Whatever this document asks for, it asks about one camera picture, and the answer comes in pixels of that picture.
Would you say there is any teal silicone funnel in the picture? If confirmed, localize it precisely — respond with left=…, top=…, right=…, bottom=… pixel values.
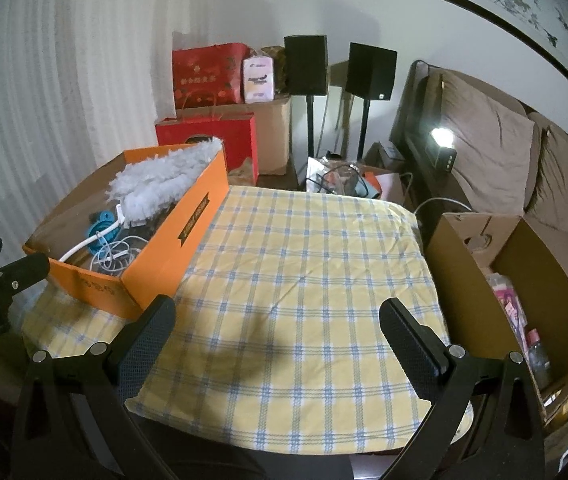
left=86, top=210, right=121, bottom=255

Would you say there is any white cable bundle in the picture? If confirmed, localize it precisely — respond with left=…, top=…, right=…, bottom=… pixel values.
left=88, top=234, right=145, bottom=276

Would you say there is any white fluffy duster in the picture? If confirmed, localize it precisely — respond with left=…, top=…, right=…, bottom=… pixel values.
left=59, top=138, right=223, bottom=262

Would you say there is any pink packaged item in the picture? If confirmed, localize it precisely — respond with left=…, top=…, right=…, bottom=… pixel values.
left=487, top=273, right=528, bottom=350

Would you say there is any orange cardboard fruit box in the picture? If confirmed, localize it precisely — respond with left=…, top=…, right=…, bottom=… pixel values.
left=23, top=144, right=229, bottom=320

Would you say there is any open cardboard box right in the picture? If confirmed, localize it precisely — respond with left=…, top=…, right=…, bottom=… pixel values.
left=425, top=212, right=568, bottom=424

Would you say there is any yellow plaid tablecloth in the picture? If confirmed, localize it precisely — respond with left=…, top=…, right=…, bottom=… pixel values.
left=22, top=185, right=475, bottom=456

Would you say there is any brown sofa pillow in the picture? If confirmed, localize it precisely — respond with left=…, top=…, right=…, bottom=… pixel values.
left=439, top=72, right=540, bottom=216
left=527, top=113, right=568, bottom=234

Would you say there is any white curtain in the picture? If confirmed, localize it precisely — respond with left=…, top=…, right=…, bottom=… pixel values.
left=0, top=0, right=207, bottom=261

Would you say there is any bright portable lamp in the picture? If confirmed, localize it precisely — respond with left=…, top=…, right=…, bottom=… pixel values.
left=426, top=128, right=458, bottom=174

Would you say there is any red gift bag lower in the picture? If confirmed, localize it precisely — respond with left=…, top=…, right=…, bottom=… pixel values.
left=156, top=113, right=259, bottom=185

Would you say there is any brown cardboard box background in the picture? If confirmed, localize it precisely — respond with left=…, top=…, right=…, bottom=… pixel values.
left=177, top=96, right=291, bottom=176

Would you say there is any pink white tissue pack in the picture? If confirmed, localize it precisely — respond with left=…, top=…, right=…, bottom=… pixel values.
left=243, top=55, right=275, bottom=104

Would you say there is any right black speaker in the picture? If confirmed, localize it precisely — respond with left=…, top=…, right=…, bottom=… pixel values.
left=345, top=42, right=398, bottom=101

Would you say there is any black speaker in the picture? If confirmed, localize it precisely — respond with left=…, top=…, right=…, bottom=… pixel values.
left=284, top=35, right=328, bottom=96
left=345, top=42, right=398, bottom=101

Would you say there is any left black speaker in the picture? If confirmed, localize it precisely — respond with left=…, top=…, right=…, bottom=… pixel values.
left=284, top=35, right=328, bottom=96

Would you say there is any bag of cables clutter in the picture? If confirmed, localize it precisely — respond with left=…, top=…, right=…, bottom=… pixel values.
left=305, top=157, right=406, bottom=204

